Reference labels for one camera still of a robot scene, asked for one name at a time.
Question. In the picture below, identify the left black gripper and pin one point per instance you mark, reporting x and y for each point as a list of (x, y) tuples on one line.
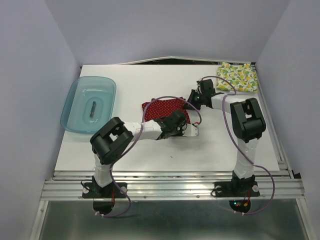
[(180, 134)]

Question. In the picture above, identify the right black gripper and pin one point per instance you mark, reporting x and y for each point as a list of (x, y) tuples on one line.
[(187, 106)]

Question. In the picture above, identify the red polka dot skirt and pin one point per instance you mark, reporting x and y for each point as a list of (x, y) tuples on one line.
[(164, 108)]

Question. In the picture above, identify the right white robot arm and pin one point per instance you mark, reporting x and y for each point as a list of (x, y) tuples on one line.
[(248, 125)]

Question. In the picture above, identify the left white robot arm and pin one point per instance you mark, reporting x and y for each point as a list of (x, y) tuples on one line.
[(111, 142)]

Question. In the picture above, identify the lemon print folded skirt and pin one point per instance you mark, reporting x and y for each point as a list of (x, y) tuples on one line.
[(242, 77)]

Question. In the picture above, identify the small dark object in bin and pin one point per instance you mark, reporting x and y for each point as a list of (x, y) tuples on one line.
[(92, 110)]

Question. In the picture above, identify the teal plastic bin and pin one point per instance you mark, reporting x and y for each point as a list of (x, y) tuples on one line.
[(75, 117)]

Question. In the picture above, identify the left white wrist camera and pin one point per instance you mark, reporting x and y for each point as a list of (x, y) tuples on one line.
[(191, 131)]

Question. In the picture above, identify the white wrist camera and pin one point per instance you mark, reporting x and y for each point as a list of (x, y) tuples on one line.
[(191, 131), (199, 87)]

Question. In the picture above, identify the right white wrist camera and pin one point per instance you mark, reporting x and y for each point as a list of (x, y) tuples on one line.
[(199, 87)]

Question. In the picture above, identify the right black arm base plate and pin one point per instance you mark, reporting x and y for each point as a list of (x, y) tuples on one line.
[(226, 189)]

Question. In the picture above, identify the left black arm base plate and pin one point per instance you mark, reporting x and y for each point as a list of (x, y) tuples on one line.
[(105, 191)]

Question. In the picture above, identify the aluminium rail frame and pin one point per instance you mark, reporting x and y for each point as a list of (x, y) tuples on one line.
[(177, 200)]

